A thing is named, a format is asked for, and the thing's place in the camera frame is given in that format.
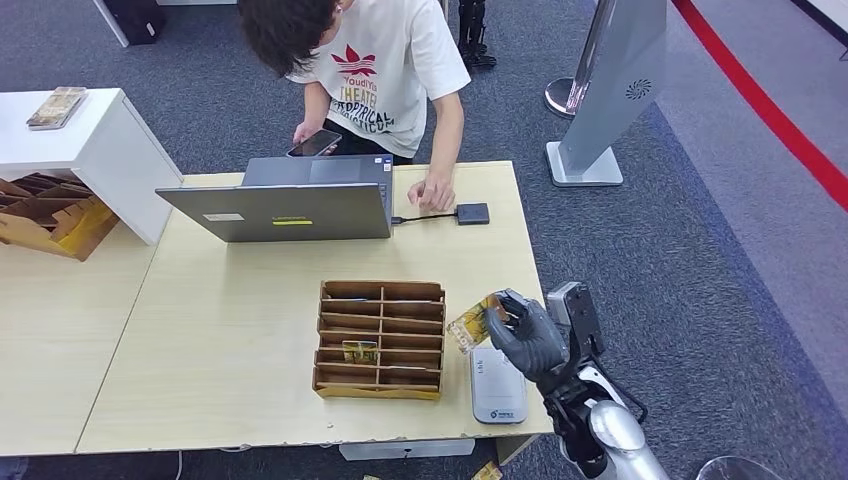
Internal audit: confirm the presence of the wooden slotted card organizer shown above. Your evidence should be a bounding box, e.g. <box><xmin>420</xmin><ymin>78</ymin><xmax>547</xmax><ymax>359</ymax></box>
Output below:
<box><xmin>312</xmin><ymin>280</ymin><xmax>446</xmax><ymax>401</ymax></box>

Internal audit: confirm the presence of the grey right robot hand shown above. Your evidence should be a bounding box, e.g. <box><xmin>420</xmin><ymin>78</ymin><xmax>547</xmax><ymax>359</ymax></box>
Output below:
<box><xmin>485</xmin><ymin>288</ymin><xmax>570</xmax><ymax>386</ymax></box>

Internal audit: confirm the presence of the person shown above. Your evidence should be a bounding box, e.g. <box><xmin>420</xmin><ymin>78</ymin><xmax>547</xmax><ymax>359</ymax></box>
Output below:
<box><xmin>237</xmin><ymin>0</ymin><xmax>473</xmax><ymax>213</ymax></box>

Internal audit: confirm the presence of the person's right hand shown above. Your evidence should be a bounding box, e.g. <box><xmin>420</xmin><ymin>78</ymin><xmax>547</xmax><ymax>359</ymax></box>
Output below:
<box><xmin>292</xmin><ymin>121</ymin><xmax>333</xmax><ymax>145</ymax></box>

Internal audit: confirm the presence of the stack of patterned cards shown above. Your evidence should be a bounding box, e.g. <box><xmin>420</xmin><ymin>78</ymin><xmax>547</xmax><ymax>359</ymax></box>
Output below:
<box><xmin>26</xmin><ymin>86</ymin><xmax>88</xmax><ymax>132</ymax></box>

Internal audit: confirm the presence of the chrome stanchion post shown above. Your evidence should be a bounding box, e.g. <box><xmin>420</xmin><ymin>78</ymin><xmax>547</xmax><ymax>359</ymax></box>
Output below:
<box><xmin>543</xmin><ymin>0</ymin><xmax>614</xmax><ymax>121</ymax></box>

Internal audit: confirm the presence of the grey kiosk stand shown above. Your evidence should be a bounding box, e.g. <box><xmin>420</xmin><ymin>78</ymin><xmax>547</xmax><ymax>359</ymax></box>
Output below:
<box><xmin>544</xmin><ymin>0</ymin><xmax>668</xmax><ymax>188</ymax></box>

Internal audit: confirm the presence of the person's left hand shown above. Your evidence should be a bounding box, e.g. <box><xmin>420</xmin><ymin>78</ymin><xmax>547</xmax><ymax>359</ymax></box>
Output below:
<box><xmin>406</xmin><ymin>172</ymin><xmax>457</xmax><ymax>213</ymax></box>

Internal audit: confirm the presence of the white card reader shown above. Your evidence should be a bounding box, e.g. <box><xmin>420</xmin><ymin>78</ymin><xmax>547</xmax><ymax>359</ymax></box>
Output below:
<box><xmin>469</xmin><ymin>347</ymin><xmax>529</xmax><ymax>426</ymax></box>

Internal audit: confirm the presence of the black cabinet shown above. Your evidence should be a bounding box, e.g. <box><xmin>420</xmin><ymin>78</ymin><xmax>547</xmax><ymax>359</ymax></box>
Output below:
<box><xmin>99</xmin><ymin>0</ymin><xmax>167</xmax><ymax>48</ymax></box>

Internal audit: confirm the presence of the black tripod stand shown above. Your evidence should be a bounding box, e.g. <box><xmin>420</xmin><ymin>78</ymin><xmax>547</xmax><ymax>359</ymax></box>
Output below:
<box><xmin>453</xmin><ymin>0</ymin><xmax>498</xmax><ymax>73</ymax></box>

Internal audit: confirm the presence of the black smartphone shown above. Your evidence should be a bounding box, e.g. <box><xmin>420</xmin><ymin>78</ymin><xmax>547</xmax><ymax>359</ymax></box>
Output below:
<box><xmin>286</xmin><ymin>128</ymin><xmax>344</xmax><ymax>158</ymax></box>

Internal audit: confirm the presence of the black usb cable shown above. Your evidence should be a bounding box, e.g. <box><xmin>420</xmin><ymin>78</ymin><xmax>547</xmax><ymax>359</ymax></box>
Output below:
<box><xmin>390</xmin><ymin>211</ymin><xmax>458</xmax><ymax>227</ymax></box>

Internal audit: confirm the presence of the small black usb box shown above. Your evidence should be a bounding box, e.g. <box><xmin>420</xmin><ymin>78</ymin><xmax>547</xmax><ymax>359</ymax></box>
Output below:
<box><xmin>455</xmin><ymin>203</ymin><xmax>491</xmax><ymax>227</ymax></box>

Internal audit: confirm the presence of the yellow green room key card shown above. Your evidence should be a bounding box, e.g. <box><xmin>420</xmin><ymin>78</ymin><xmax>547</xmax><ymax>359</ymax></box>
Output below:
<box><xmin>342</xmin><ymin>340</ymin><xmax>380</xmax><ymax>365</ymax></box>

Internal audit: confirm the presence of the white side table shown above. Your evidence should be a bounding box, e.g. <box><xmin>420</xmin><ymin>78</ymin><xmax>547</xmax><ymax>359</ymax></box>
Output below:
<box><xmin>0</xmin><ymin>87</ymin><xmax>185</xmax><ymax>247</ymax></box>

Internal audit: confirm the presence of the yellow patterned ID card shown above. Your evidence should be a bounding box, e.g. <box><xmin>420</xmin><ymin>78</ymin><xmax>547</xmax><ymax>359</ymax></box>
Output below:
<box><xmin>447</xmin><ymin>294</ymin><xmax>508</xmax><ymax>354</ymax></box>

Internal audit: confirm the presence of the red barrier belt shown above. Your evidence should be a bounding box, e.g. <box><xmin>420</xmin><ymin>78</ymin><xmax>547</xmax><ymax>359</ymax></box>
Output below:
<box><xmin>670</xmin><ymin>0</ymin><xmax>848</xmax><ymax>215</ymax></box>

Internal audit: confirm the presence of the brown cardboard organizer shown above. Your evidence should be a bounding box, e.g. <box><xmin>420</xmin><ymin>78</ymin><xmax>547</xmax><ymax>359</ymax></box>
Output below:
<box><xmin>0</xmin><ymin>173</ymin><xmax>122</xmax><ymax>263</ymax></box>

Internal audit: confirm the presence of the clear round glass object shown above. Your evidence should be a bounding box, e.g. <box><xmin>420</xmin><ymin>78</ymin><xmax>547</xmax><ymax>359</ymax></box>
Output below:
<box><xmin>694</xmin><ymin>455</ymin><xmax>786</xmax><ymax>480</ymax></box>

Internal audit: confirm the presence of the grey laptop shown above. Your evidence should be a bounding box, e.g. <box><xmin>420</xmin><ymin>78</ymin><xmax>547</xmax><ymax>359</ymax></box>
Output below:
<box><xmin>155</xmin><ymin>155</ymin><xmax>395</xmax><ymax>244</ymax></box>

